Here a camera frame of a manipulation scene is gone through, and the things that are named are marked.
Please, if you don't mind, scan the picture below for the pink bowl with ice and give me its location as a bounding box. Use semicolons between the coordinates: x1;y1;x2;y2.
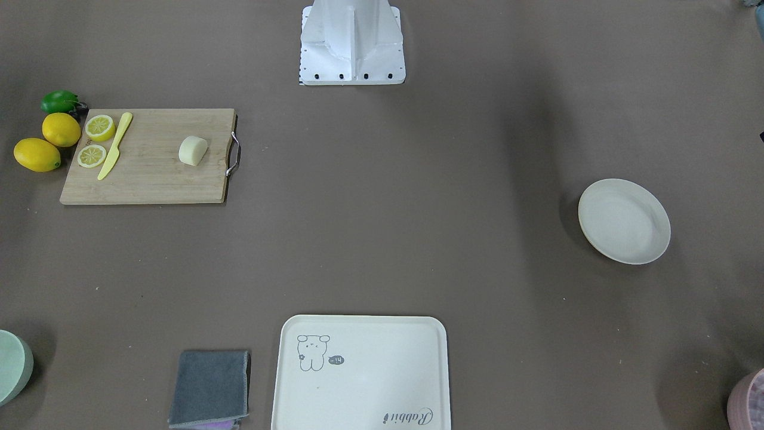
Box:
726;369;763;429

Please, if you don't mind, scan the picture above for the cream round plate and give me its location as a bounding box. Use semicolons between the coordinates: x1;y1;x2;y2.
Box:
578;179;671;266

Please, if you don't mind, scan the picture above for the green lime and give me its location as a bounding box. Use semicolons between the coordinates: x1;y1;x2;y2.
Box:
40;90;80;114

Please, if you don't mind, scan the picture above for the cream rectangular tray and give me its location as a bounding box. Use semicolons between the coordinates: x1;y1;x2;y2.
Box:
271;315;451;429

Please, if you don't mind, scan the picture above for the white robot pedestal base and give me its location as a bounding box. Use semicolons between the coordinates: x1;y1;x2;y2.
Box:
298;1;406;85

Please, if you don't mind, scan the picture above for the yellow plastic knife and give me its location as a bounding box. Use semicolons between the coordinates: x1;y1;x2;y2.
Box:
97;112;133;180

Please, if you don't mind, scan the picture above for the bamboo cutting board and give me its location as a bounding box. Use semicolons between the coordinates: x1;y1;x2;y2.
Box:
60;109;237;205

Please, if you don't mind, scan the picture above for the white steamed bun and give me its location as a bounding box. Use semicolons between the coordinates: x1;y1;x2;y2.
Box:
178;136;208;167

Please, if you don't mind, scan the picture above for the grey folded cloth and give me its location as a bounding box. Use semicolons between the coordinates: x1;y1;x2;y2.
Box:
168;349;250;429

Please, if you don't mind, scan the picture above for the whole yellow lemon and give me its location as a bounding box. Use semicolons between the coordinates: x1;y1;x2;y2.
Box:
42;112;82;148
13;138;61;172

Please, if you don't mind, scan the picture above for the lemon slice near knife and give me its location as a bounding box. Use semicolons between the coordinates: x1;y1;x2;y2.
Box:
84;114;116;143

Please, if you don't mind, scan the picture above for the mint green bowl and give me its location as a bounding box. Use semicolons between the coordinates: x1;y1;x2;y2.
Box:
1;330;35;406

